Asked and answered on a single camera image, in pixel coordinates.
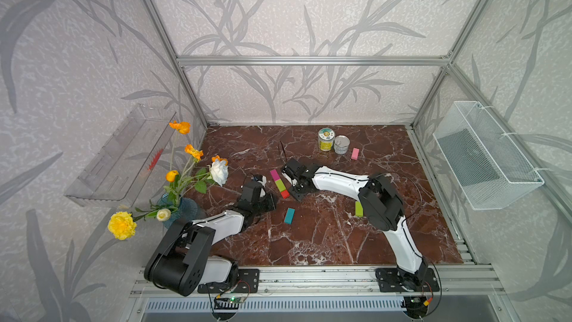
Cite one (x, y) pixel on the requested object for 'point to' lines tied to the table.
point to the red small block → (284, 194)
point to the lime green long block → (280, 185)
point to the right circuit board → (415, 305)
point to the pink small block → (355, 153)
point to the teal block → (289, 215)
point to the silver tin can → (341, 144)
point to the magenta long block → (275, 174)
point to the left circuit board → (231, 302)
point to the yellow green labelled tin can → (326, 136)
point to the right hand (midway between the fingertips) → (298, 188)
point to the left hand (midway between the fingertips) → (278, 198)
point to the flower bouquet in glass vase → (178, 203)
